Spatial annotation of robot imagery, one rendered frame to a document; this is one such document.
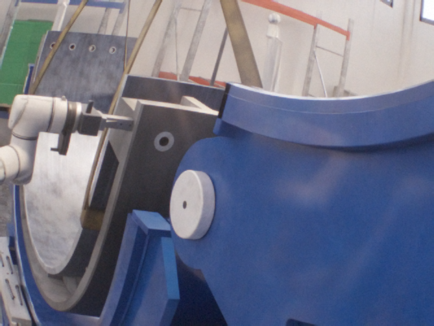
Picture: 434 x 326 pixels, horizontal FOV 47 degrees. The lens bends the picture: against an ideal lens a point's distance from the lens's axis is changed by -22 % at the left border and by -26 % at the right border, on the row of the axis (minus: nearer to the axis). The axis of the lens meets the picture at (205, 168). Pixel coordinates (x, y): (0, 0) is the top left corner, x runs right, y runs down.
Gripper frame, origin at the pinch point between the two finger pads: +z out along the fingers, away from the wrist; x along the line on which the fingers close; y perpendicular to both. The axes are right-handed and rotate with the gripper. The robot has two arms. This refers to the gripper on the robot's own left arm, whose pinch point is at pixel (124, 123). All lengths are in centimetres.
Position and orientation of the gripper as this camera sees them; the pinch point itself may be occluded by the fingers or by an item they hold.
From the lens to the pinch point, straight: 146.0
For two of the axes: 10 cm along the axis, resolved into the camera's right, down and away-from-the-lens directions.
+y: 2.5, -9.4, -2.4
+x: -4.0, -3.2, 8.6
